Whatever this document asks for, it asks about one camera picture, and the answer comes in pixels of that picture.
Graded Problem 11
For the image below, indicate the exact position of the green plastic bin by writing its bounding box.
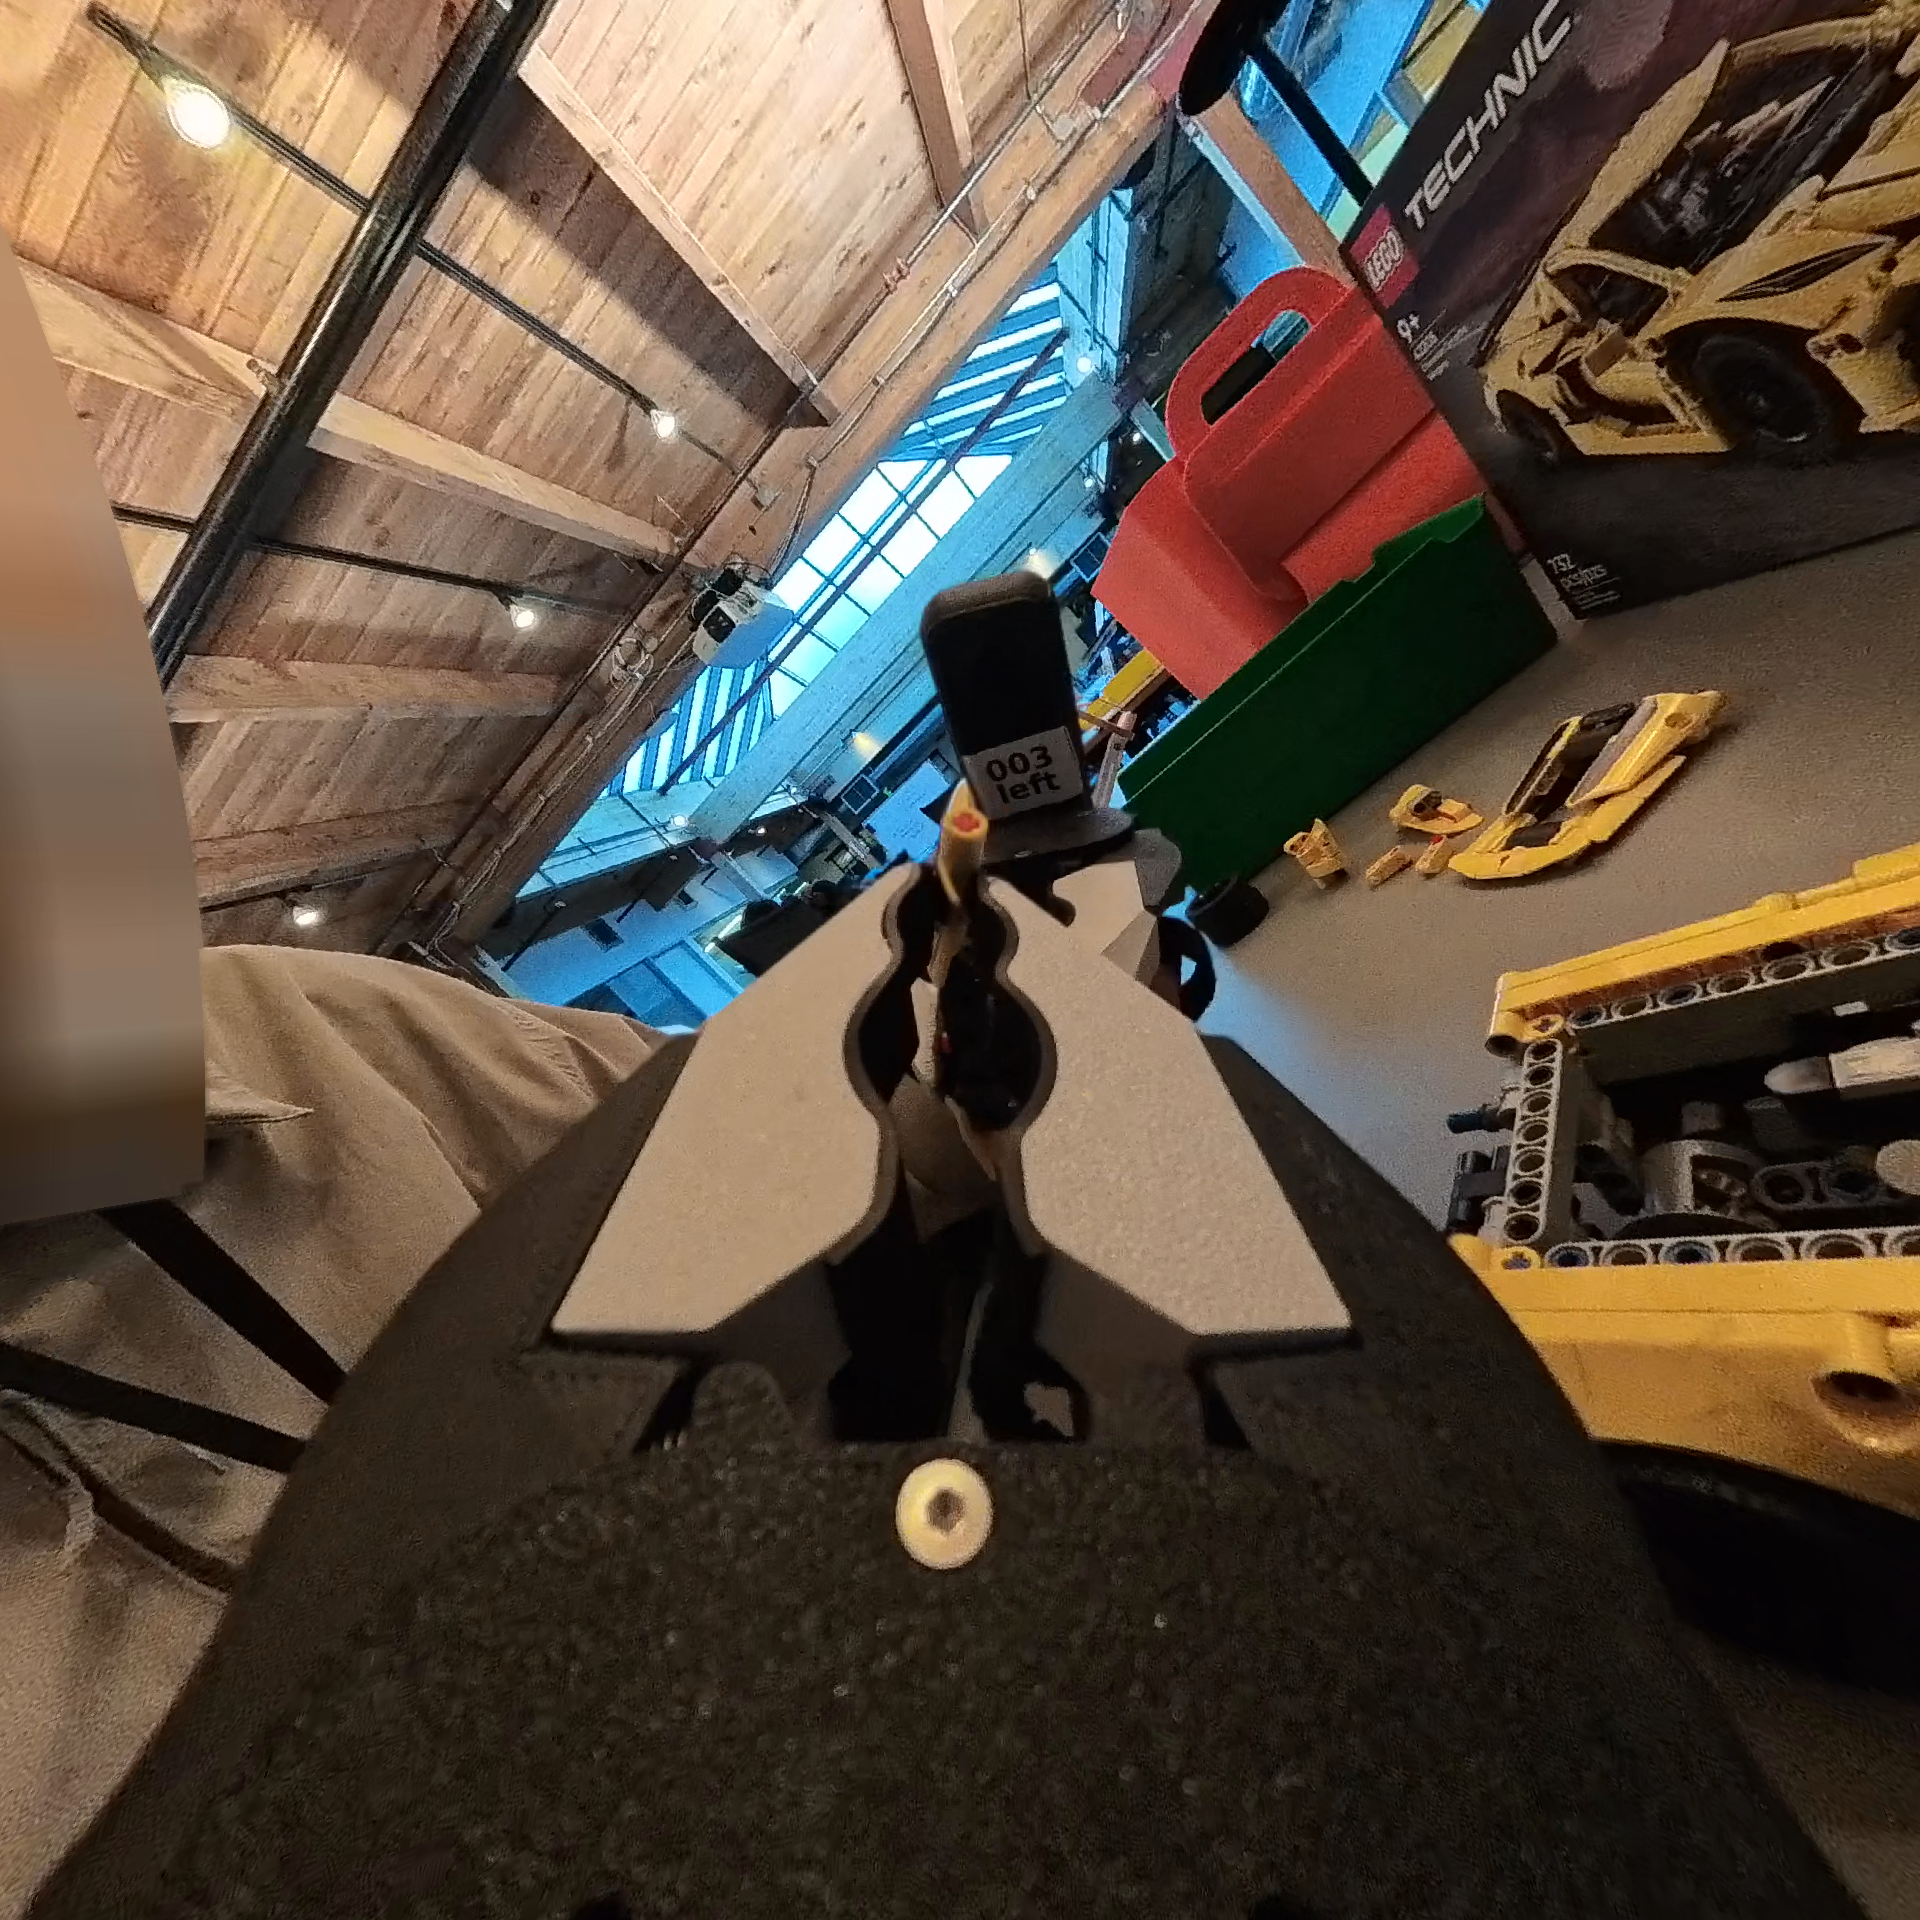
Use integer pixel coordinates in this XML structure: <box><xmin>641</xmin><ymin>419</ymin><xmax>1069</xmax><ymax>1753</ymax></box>
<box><xmin>1117</xmin><ymin>499</ymin><xmax>1558</xmax><ymax>889</ymax></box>

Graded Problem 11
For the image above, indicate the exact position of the yellow brick car hood assembly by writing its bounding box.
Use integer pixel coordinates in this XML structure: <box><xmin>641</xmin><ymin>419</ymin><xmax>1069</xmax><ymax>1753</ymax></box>
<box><xmin>1446</xmin><ymin>690</ymin><xmax>1729</xmax><ymax>885</ymax></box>

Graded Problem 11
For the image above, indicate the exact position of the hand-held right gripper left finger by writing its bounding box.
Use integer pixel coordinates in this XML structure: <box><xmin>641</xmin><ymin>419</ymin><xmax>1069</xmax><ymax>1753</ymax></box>
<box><xmin>548</xmin><ymin>862</ymin><xmax>950</xmax><ymax>1444</ymax></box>

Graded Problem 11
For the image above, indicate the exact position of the dark toy car set box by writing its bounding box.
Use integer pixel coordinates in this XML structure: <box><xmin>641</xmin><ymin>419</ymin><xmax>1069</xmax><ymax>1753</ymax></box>
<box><xmin>1339</xmin><ymin>0</ymin><xmax>1920</xmax><ymax>620</ymax></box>

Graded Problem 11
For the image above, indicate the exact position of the person's beige clothing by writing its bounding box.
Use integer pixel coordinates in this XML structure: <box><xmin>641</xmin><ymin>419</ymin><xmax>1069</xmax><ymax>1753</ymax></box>
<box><xmin>0</xmin><ymin>945</ymin><xmax>663</xmax><ymax>1876</ymax></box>

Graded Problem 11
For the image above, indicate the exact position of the red plastic carry case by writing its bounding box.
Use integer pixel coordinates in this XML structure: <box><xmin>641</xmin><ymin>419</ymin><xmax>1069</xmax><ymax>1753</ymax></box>
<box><xmin>1093</xmin><ymin>268</ymin><xmax>1489</xmax><ymax>699</ymax></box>

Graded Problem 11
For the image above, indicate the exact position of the grey desk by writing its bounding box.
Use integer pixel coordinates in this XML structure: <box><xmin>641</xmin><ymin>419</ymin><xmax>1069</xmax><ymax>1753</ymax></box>
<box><xmin>1117</xmin><ymin>525</ymin><xmax>1920</xmax><ymax>1920</ymax></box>

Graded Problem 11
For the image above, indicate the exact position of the black yellow car front assembly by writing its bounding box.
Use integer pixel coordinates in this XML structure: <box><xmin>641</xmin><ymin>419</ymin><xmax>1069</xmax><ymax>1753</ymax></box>
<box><xmin>920</xmin><ymin>787</ymin><xmax>1045</xmax><ymax>1163</ymax></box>

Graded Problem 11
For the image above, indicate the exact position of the white ceiling projector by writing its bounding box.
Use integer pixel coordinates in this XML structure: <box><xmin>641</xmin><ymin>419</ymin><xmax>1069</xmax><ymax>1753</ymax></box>
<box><xmin>688</xmin><ymin>562</ymin><xmax>779</xmax><ymax>665</ymax></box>

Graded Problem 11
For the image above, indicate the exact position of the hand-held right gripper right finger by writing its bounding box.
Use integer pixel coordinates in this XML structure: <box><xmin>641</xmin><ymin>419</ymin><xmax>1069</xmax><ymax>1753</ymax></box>
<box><xmin>960</xmin><ymin>874</ymin><xmax>1356</xmax><ymax>1444</ymax></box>

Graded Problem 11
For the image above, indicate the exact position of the black strap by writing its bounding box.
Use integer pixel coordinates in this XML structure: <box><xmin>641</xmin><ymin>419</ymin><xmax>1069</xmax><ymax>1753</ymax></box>
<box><xmin>0</xmin><ymin>1201</ymin><xmax>349</xmax><ymax>1474</ymax></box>

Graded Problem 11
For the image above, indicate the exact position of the black pole with round disc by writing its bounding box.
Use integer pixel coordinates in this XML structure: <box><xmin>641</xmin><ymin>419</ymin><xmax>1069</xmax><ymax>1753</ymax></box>
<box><xmin>1175</xmin><ymin>0</ymin><xmax>1379</xmax><ymax>203</ymax></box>

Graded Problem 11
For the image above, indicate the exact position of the yellow toy brick car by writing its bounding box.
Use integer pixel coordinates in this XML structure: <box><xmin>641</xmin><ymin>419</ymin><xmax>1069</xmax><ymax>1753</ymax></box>
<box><xmin>1443</xmin><ymin>843</ymin><xmax>1920</xmax><ymax>1666</ymax></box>

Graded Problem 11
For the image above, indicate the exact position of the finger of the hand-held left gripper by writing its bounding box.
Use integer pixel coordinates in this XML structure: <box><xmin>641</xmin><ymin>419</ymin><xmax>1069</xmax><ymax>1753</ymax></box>
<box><xmin>1045</xmin><ymin>857</ymin><xmax>1161</xmax><ymax>986</ymax></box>

